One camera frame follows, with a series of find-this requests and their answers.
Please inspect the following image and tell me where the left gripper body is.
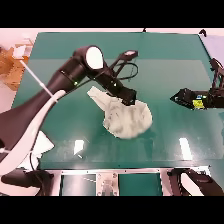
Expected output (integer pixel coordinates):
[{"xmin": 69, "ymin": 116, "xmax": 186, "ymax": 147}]
[{"xmin": 115, "ymin": 85, "xmax": 138, "ymax": 107}]

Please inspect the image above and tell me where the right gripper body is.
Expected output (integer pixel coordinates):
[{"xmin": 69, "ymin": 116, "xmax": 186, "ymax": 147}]
[{"xmin": 169, "ymin": 87, "xmax": 210, "ymax": 111}]

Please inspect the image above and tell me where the white shirt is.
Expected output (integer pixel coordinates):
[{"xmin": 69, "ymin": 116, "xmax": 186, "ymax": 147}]
[{"xmin": 86, "ymin": 85, "xmax": 154, "ymax": 140}]

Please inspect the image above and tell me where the black cable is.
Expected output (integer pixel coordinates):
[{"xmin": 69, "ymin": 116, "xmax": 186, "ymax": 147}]
[
  {"xmin": 114, "ymin": 61, "xmax": 140, "ymax": 82},
  {"xmin": 29, "ymin": 151, "xmax": 46, "ymax": 196}
]

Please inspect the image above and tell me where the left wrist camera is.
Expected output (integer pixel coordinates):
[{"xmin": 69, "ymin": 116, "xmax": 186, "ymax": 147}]
[{"xmin": 109, "ymin": 49, "xmax": 139, "ymax": 73}]

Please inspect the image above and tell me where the silver frame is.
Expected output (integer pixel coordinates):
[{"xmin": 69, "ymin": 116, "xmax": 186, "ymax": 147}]
[{"xmin": 39, "ymin": 166, "xmax": 214, "ymax": 197}]

